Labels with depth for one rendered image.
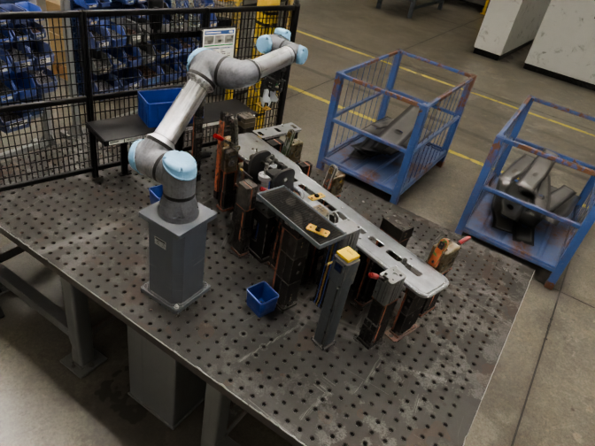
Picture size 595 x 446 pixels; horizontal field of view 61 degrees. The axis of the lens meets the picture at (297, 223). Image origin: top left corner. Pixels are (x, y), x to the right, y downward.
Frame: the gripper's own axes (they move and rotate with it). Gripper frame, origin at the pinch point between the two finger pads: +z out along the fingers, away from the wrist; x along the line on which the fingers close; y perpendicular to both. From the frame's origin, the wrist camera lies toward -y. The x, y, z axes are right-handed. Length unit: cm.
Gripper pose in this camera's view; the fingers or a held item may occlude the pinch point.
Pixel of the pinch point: (264, 103)
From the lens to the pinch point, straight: 248.0
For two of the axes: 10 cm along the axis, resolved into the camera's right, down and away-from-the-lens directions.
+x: 6.5, -2.5, 7.1
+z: -2.3, 8.4, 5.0
